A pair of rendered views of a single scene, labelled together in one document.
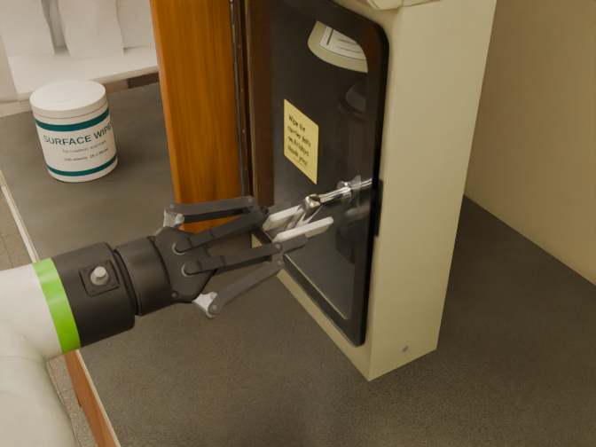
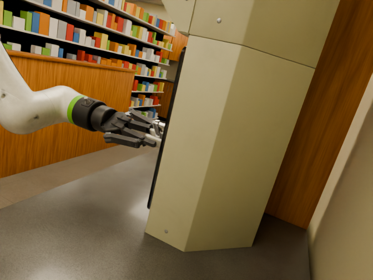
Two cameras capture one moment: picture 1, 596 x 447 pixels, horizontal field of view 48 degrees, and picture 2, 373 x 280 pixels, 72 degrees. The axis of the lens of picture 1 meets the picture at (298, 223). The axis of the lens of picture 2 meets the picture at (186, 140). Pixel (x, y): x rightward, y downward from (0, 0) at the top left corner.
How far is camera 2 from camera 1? 0.64 m
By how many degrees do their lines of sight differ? 49
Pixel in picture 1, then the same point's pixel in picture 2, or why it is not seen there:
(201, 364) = (122, 188)
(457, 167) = (208, 135)
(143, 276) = (97, 111)
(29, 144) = not seen: hidden behind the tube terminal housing
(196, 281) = (111, 127)
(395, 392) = (144, 241)
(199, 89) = not seen: hidden behind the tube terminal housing
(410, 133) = (185, 98)
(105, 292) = (84, 106)
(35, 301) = (71, 97)
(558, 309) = not seen: outside the picture
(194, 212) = (134, 114)
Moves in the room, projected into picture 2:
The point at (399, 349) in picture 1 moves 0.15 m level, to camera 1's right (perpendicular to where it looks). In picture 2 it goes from (162, 228) to (201, 274)
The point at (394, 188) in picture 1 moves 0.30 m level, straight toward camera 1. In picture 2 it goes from (173, 123) to (7, 102)
